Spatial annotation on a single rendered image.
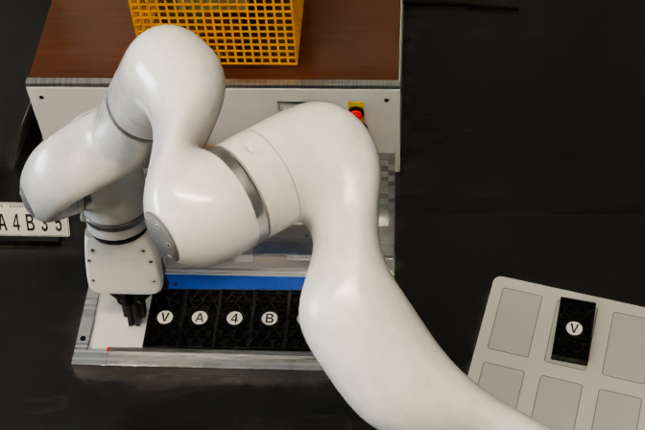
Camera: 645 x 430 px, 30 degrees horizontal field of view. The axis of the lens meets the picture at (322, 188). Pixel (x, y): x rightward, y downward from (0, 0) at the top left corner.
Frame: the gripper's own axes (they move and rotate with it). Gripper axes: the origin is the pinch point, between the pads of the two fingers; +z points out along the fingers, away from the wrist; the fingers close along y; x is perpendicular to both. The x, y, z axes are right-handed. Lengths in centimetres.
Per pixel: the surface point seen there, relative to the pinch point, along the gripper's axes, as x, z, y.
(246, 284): 6.8, 1.2, 14.8
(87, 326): -1.0, 2.7, -6.8
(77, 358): -6.1, 3.8, -7.4
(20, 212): 16.3, -3.7, -20.0
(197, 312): 0.9, 1.2, 8.6
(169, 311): 1.0, 1.2, 4.6
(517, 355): -3, 4, 53
